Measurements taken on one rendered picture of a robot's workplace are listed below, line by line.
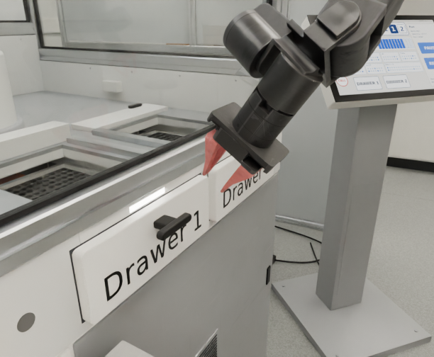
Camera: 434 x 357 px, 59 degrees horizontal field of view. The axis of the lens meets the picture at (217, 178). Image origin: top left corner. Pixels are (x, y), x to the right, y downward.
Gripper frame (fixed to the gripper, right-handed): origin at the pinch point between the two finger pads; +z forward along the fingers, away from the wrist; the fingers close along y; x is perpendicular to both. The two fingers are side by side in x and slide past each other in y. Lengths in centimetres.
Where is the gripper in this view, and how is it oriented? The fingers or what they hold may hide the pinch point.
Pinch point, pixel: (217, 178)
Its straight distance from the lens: 53.9
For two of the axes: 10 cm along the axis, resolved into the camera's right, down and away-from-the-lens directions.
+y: -7.2, -6.8, 1.5
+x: -4.9, 3.5, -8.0
